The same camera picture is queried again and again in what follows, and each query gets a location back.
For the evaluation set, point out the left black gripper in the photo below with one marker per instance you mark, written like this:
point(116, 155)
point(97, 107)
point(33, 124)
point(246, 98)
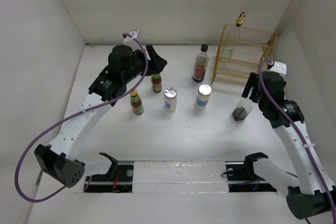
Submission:
point(157, 63)

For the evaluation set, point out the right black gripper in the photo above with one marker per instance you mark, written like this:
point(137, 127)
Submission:
point(253, 81)

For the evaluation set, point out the square bottle dark residue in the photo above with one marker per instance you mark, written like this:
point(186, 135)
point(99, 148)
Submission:
point(243, 109)

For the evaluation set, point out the chili sauce bottle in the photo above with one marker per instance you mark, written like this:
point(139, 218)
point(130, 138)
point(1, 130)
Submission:
point(156, 81)
point(136, 103)

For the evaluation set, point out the clear gold spout bottle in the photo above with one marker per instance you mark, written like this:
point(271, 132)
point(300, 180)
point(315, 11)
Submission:
point(239, 20)

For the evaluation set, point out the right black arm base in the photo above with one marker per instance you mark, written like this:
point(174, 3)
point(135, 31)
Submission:
point(241, 177)

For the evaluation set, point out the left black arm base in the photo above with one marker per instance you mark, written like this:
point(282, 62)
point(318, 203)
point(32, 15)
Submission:
point(117, 179)

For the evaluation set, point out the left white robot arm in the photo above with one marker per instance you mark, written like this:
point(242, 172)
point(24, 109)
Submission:
point(58, 158)

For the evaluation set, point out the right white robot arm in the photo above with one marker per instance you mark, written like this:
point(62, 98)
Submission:
point(311, 191)

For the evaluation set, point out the left silver lid jar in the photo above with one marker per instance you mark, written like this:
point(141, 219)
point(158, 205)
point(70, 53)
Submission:
point(170, 99)

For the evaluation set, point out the silver lid jar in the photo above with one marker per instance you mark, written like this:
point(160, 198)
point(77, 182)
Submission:
point(170, 99)
point(203, 95)

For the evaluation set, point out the dark soy sauce bottle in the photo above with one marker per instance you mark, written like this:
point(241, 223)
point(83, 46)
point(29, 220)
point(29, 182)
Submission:
point(201, 62)

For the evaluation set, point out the right silver lid jar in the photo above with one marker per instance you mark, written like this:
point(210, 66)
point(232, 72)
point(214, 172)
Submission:
point(203, 95)

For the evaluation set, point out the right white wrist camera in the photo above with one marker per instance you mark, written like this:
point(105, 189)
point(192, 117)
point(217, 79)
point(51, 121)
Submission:
point(278, 67)

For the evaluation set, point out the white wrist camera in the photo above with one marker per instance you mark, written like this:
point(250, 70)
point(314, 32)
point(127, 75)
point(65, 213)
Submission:
point(131, 35)
point(278, 67)

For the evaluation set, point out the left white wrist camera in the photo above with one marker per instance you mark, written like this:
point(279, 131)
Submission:
point(131, 35)

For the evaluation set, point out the yellow wire rack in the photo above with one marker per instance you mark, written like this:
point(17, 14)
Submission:
point(239, 53)

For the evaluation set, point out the metal mounting rail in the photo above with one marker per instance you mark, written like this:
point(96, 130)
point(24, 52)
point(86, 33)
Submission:
point(183, 172)

